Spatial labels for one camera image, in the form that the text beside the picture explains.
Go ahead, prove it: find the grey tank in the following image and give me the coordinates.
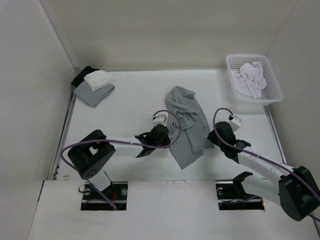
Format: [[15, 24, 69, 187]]
[[165, 86, 215, 170], [73, 81, 115, 108]]

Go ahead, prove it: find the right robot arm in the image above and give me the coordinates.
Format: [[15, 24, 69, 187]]
[[207, 121, 320, 222]]

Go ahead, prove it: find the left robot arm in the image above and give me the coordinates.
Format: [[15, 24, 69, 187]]
[[67, 124, 171, 200]]

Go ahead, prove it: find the white tank top in basket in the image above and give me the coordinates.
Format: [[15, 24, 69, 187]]
[[232, 61, 267, 99]]

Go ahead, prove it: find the folded grey tank top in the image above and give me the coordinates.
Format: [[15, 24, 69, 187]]
[[73, 81, 115, 108]]

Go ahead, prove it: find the folded white tank top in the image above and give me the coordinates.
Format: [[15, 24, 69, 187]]
[[84, 70, 117, 91]]

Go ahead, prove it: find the folded black tank top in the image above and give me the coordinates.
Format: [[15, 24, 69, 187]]
[[71, 66, 99, 89]]

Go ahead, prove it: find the white plastic basket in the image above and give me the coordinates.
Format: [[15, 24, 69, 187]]
[[225, 54, 284, 107]]

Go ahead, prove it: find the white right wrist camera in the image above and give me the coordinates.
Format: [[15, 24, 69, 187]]
[[228, 115, 242, 132]]

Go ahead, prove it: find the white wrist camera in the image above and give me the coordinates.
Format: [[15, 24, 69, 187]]
[[152, 114, 168, 127], [228, 115, 242, 132]]

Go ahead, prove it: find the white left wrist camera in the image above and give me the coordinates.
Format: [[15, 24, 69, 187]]
[[152, 114, 168, 127]]

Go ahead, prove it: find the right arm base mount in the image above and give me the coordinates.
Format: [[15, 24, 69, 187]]
[[215, 171, 265, 211]]

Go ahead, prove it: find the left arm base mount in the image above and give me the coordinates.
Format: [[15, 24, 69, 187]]
[[78, 181, 129, 211]]

